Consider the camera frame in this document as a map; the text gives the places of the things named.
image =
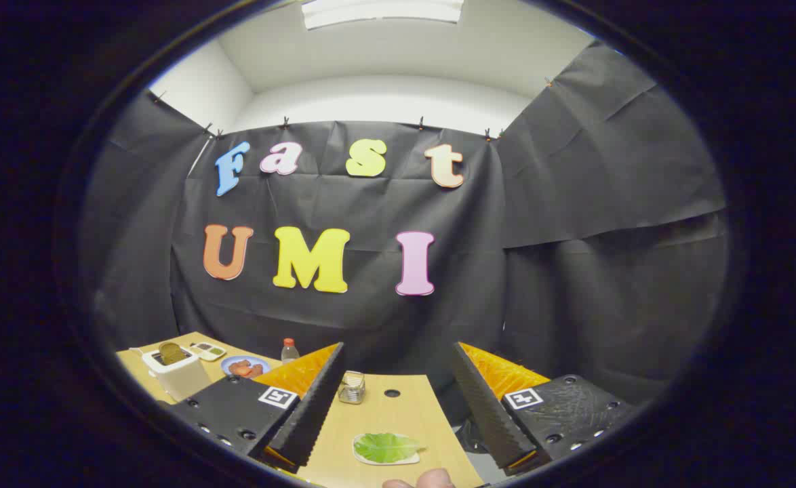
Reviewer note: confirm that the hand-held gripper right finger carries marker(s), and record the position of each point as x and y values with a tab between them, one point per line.
489	413

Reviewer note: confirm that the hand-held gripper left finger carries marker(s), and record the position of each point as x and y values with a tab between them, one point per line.
310	413

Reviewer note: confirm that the green lettuce leaf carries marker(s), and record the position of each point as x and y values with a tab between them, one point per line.
384	447

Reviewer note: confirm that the brown toast slice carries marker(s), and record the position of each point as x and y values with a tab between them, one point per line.
171	353

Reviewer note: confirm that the metal mesh utensil holder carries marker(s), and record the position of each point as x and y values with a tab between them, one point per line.
352	390

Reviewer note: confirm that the clear bottle with red cap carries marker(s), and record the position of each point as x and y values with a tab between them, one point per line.
289	354

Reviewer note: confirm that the brown meat patty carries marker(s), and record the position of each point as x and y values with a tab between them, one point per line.
237	368
256	371

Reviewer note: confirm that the blue plate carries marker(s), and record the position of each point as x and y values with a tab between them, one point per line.
225	366

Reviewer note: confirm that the black backdrop cloth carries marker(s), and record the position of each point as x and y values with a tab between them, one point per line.
371	318

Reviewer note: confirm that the white seasoning tray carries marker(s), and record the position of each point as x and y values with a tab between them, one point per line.
208	351

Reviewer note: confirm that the white toaster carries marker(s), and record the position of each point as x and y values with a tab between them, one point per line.
184	379

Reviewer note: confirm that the white ceiling light panel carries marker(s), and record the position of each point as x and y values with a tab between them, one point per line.
384	12

